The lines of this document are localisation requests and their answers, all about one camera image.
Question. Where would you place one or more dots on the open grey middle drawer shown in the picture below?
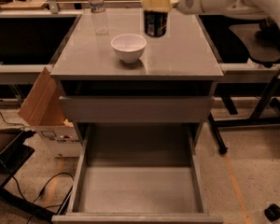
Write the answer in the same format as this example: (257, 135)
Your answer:
(137, 174)

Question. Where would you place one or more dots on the clear plastic water bottle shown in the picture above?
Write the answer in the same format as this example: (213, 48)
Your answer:
(99, 18)

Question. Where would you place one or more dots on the cardboard box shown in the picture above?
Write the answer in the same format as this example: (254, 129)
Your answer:
(43, 112)

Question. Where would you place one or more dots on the white bowl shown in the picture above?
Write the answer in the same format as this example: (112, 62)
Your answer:
(129, 47)

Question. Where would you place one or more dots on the black chair at left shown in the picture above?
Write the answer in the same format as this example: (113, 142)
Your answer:
(13, 155)

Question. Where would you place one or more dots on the grey drawer cabinet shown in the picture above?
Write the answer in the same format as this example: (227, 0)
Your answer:
(182, 53)

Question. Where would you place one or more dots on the dark pepsi can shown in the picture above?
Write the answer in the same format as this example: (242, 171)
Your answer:
(155, 23)

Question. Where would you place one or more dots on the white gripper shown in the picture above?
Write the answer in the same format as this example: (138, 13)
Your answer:
(187, 0)

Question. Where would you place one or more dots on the grey top drawer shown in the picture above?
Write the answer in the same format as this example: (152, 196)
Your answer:
(164, 101)

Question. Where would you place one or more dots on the black caster wheel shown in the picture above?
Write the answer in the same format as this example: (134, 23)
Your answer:
(272, 212)

